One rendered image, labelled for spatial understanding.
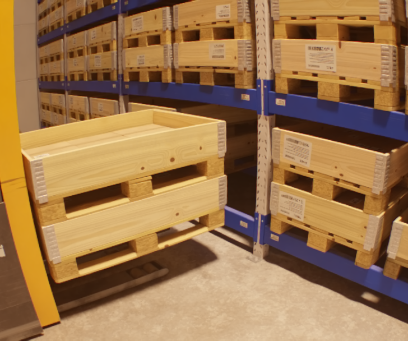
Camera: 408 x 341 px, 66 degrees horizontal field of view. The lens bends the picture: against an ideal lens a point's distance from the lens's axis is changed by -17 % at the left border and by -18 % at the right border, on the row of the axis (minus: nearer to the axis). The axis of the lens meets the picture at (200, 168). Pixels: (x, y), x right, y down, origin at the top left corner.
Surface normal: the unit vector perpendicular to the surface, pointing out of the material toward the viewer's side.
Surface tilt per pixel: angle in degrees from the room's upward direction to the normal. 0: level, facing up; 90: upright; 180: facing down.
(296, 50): 90
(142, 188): 90
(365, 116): 90
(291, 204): 90
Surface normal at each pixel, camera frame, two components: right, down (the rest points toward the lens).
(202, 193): 0.63, 0.22
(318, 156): -0.78, 0.20
